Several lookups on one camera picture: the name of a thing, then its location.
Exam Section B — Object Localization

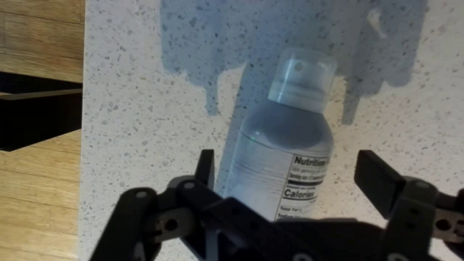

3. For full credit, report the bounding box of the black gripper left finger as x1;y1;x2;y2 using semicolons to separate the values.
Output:
88;148;277;261

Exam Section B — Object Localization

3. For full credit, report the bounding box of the clear spray bottle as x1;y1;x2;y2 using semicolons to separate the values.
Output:
225;48;336;221

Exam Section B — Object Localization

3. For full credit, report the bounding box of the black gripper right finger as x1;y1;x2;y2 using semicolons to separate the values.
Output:
354;150;464;261

